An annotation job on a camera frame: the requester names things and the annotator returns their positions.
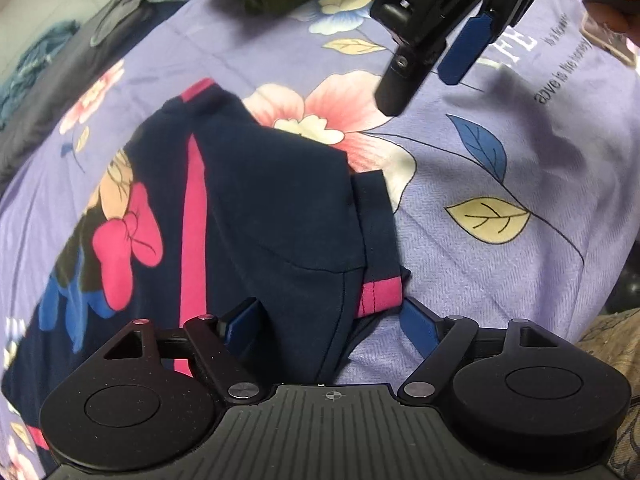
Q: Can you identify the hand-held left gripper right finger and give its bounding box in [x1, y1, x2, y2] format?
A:
[397, 296, 561, 405]

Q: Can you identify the teal crumpled blanket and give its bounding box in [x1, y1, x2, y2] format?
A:
[0, 20, 81, 131]

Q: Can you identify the purple floral bedsheet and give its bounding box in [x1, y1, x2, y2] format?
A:
[0, 0, 640, 480]

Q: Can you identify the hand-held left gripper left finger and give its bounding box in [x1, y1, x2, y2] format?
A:
[102, 297, 267, 405]

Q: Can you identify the patterned beige cloth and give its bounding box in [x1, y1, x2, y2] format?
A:
[575, 310, 640, 476]

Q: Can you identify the grey clothes pile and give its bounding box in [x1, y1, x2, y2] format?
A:
[0, 0, 201, 176]

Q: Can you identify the person's right hand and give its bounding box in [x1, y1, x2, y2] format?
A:
[584, 0, 640, 43]

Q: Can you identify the navy cartoon print shirt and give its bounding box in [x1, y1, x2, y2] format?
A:
[0, 77, 412, 466]

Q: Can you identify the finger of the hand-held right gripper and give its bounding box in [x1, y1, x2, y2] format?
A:
[436, 0, 546, 87]
[375, 35, 451, 117]

